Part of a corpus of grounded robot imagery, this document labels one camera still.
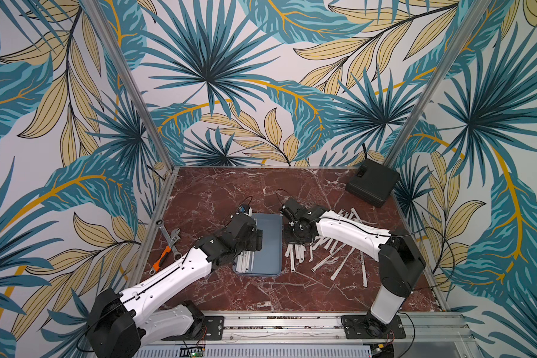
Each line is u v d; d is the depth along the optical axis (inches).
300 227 24.6
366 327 26.7
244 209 27.3
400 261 18.1
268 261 35.2
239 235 23.4
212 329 29.0
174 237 36.4
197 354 28.0
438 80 33.2
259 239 28.2
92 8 26.2
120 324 14.7
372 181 42.4
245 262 34.3
